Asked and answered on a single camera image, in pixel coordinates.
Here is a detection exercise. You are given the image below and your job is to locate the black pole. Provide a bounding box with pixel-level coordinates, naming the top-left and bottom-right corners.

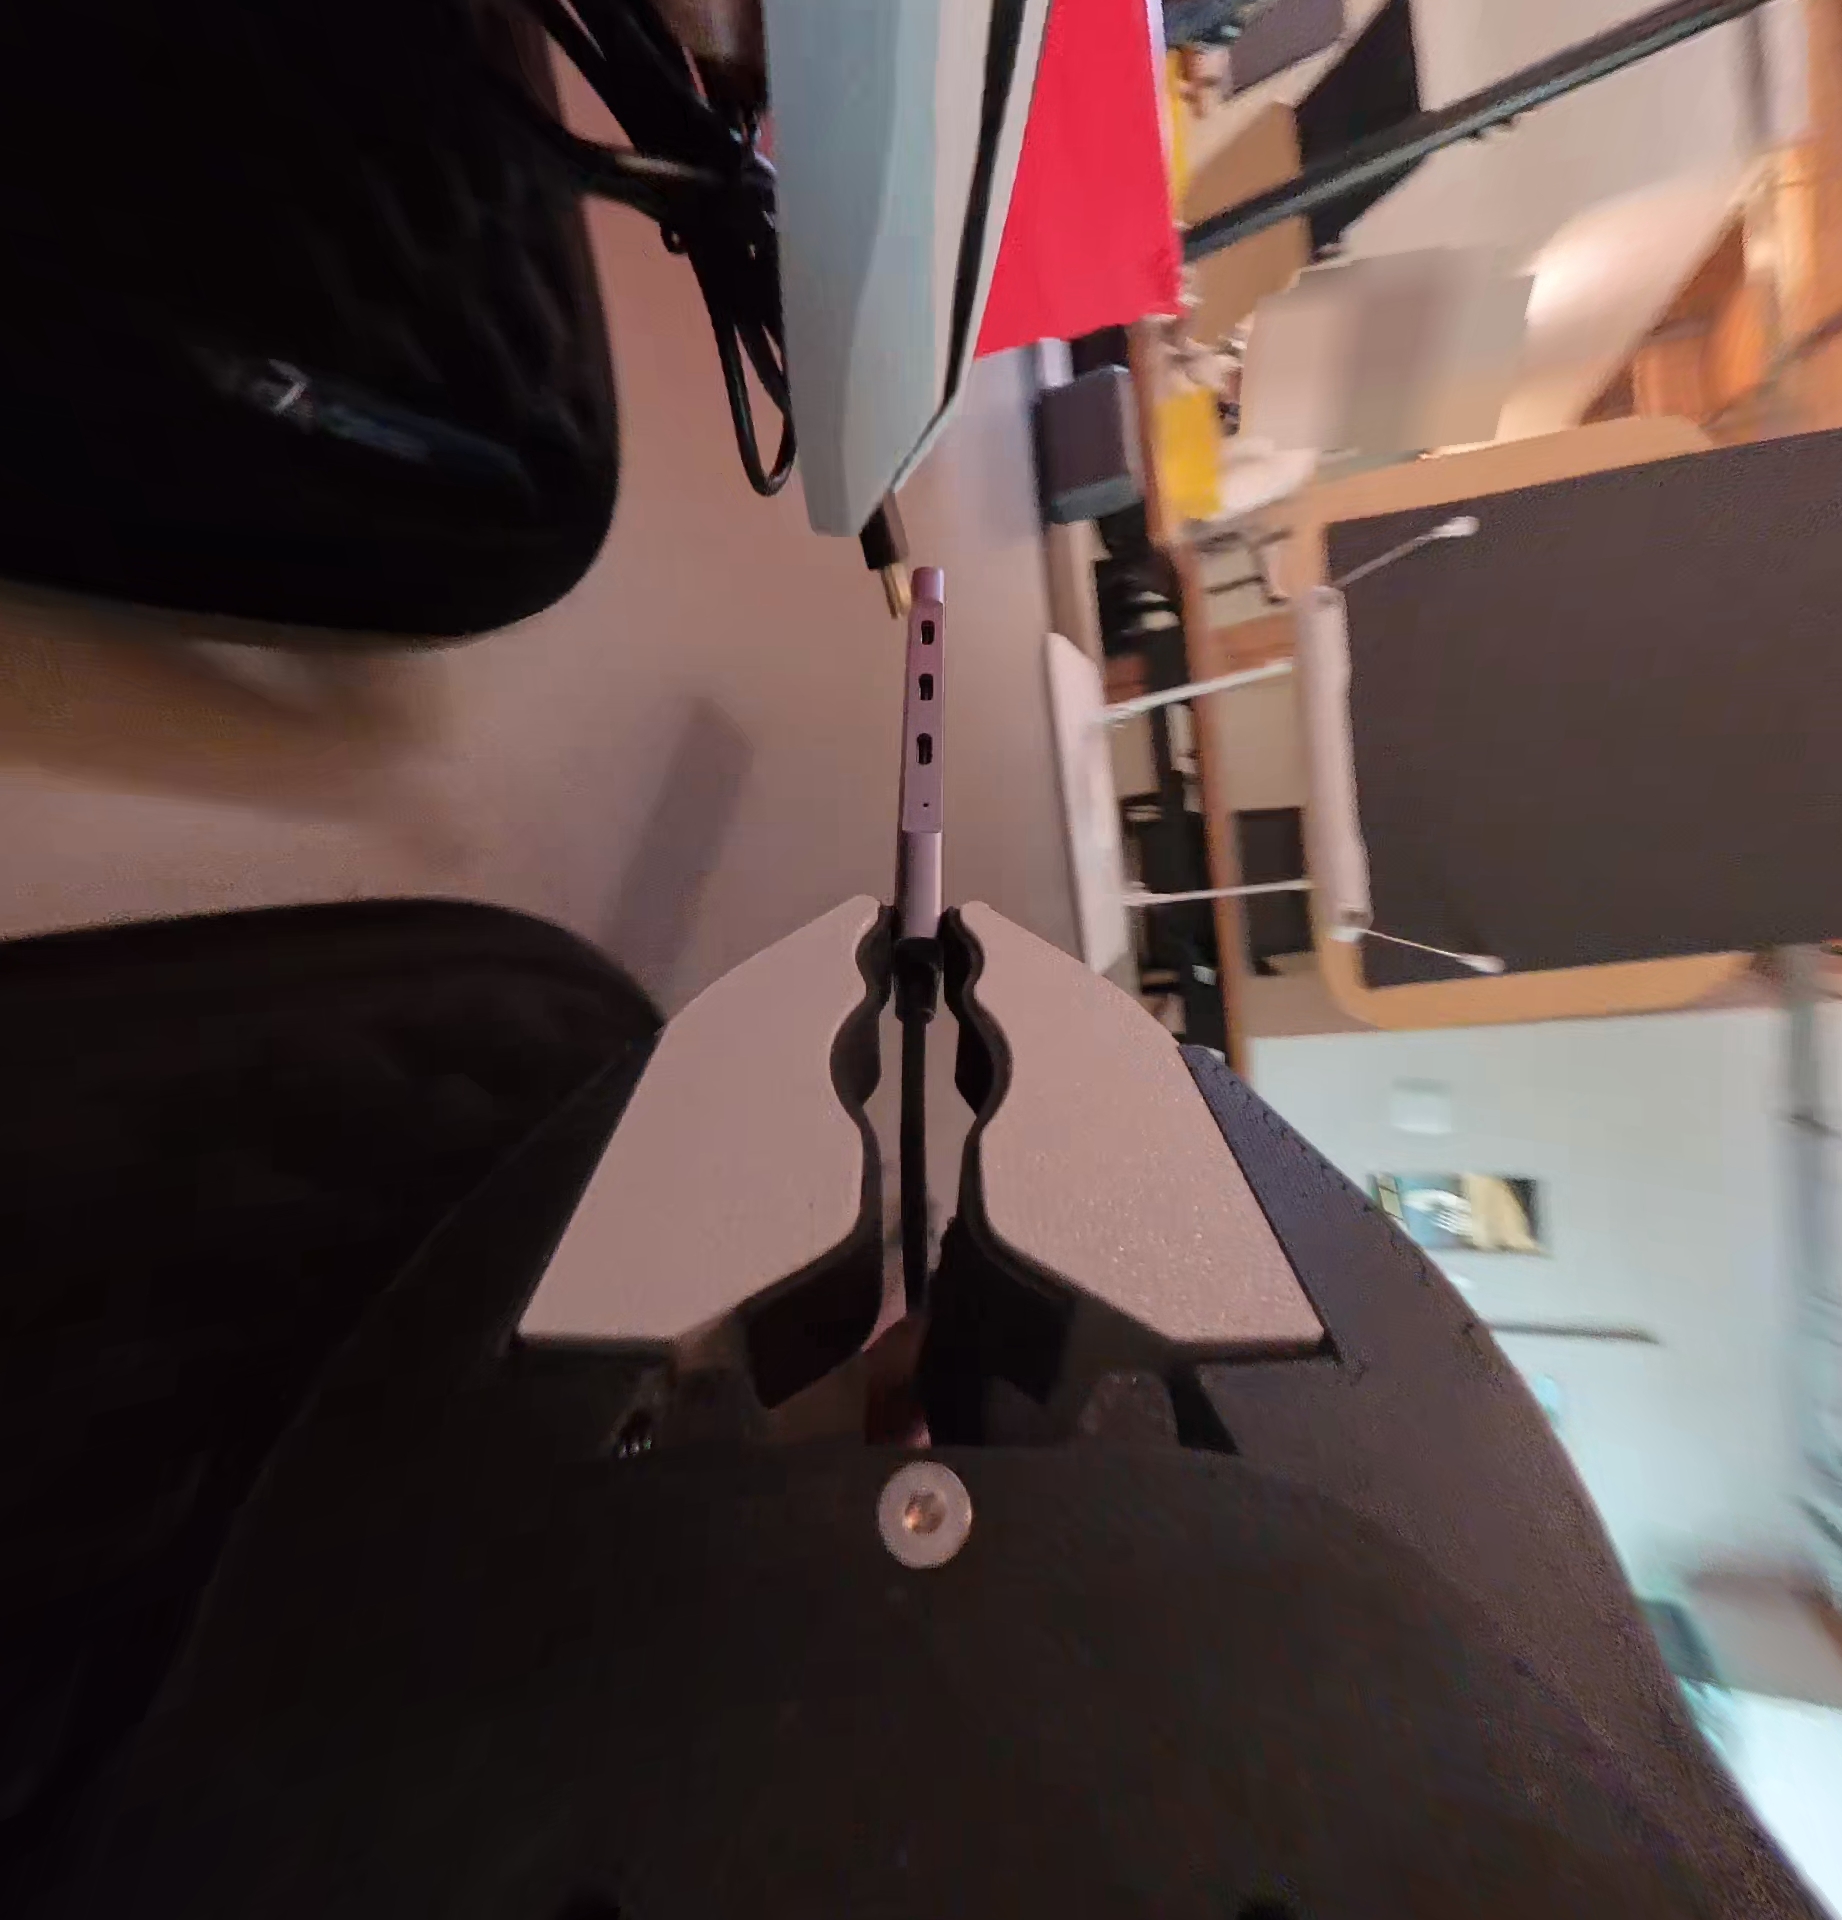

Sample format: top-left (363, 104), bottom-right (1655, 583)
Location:
top-left (1183, 0), bottom-right (1782, 260)

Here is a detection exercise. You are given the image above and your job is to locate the yellow packet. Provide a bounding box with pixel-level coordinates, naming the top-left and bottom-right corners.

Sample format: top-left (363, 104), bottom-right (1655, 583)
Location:
top-left (1160, 388), bottom-right (1225, 520)

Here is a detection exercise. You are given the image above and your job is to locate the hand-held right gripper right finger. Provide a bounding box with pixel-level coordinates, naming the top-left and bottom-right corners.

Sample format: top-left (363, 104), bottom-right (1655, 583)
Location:
top-left (928, 899), bottom-right (1330, 1403)

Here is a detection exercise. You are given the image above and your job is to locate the wall picture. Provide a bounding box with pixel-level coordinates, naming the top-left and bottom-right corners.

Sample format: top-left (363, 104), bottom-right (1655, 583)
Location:
top-left (1368, 1171), bottom-right (1544, 1259)

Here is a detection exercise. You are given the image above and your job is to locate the black usb-c cable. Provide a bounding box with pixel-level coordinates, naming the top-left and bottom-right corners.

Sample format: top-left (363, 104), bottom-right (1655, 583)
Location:
top-left (531, 0), bottom-right (920, 619)

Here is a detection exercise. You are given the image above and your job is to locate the red box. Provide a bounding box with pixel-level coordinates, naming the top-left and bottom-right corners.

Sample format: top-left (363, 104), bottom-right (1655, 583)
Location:
top-left (972, 0), bottom-right (1186, 363)

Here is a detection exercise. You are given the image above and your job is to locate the grey usb hub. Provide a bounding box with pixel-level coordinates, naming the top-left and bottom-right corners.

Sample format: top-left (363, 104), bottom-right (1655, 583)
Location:
top-left (892, 563), bottom-right (955, 1313)

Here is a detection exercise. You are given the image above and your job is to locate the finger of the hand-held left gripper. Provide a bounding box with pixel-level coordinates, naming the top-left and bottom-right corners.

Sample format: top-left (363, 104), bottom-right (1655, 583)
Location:
top-left (763, 0), bottom-right (1014, 540)
top-left (943, 0), bottom-right (1055, 410)

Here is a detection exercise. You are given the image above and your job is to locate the white flat pad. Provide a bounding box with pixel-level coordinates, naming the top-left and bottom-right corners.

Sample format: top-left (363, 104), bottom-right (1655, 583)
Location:
top-left (1044, 631), bottom-right (1138, 980)

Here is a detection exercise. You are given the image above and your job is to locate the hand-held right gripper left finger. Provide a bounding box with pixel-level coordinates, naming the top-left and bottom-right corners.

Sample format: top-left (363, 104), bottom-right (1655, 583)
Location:
top-left (516, 893), bottom-right (892, 1403)

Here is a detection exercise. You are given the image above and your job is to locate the grey box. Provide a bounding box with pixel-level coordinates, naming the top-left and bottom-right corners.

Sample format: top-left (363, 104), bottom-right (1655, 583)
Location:
top-left (1040, 373), bottom-right (1145, 528)

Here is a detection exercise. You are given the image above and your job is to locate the dark rounded object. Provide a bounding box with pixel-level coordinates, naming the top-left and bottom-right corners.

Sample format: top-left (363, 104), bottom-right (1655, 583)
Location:
top-left (0, 899), bottom-right (669, 1652)

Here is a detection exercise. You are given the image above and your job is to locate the white box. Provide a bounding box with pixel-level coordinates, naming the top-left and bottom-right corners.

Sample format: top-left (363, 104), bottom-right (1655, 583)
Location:
top-left (1240, 247), bottom-right (1533, 461)

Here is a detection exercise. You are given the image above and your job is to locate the wooden furniture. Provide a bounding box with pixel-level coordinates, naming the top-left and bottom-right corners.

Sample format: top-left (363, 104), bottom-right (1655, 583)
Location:
top-left (1580, 0), bottom-right (1842, 440)

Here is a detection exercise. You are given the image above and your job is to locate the black quilted case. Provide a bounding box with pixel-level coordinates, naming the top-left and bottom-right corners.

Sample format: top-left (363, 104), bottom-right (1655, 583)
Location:
top-left (0, 0), bottom-right (626, 644)

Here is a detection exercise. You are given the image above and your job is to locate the black chair with wooden rim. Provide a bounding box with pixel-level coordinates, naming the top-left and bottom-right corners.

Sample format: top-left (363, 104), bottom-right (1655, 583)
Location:
top-left (1102, 424), bottom-right (1842, 1038)

